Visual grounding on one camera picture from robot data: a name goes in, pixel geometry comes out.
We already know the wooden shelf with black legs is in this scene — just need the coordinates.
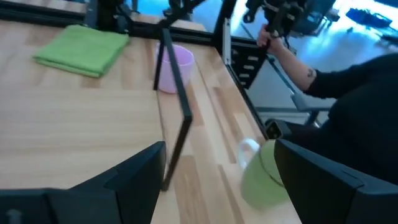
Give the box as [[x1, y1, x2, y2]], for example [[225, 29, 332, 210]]
[[0, 27, 193, 191]]

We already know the pink plastic cup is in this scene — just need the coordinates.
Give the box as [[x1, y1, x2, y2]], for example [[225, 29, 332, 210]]
[[154, 43, 196, 94]]

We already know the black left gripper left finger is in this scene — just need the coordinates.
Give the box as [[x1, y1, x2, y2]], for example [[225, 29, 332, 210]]
[[0, 141, 167, 224]]

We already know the black teleoperation handle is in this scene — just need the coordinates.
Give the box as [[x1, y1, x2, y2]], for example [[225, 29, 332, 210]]
[[242, 0, 312, 38]]

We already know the green folded cloth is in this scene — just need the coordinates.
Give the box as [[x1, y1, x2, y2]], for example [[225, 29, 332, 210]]
[[32, 24, 130, 78]]

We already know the green ribbed mug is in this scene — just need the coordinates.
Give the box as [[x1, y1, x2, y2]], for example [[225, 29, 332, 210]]
[[238, 138, 292, 211]]

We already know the person's forearm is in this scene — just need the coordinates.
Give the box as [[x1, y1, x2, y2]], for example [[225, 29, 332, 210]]
[[269, 43, 318, 93]]

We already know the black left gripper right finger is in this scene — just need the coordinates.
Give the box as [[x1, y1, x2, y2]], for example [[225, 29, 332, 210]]
[[273, 138, 398, 224]]

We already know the person's hand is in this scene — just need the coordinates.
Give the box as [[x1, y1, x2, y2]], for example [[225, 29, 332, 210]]
[[257, 24, 285, 55]]

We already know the grey metal stand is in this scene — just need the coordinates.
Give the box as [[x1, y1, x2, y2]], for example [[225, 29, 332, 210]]
[[254, 91, 333, 125]]

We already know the person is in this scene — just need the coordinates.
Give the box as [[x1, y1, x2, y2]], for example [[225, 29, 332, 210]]
[[279, 52, 398, 187]]

